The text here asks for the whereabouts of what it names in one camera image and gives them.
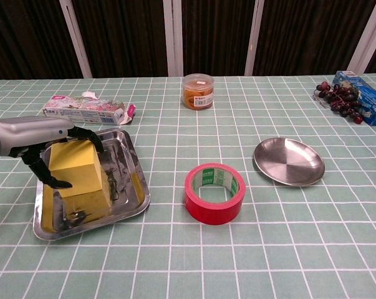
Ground white frame post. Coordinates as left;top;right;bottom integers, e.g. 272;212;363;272
162;0;185;77
59;0;94;79
345;0;376;75
244;0;266;77

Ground round steel plate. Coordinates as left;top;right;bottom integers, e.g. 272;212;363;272
253;137;326;187

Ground red tape roll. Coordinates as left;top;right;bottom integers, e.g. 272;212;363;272
184;162;248;225

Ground rectangular steel tray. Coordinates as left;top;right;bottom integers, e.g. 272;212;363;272
32;128;152;241

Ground yellow cube block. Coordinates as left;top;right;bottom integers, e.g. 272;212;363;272
48;139;105;199

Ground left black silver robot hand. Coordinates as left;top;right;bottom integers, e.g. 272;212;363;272
0;116;105;189

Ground clear jar of rubber bands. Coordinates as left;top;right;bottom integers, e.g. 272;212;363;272
182;73;215;110

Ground floral pink toothpaste box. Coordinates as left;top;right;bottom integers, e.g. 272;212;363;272
42;95;137;126

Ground blue printed carton box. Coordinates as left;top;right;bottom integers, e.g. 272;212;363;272
332;70;376;126

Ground green checked tablecloth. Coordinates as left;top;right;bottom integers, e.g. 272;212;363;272
0;72;376;299

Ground dark purple grape bunch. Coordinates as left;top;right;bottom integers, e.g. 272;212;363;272
313;81;365;125

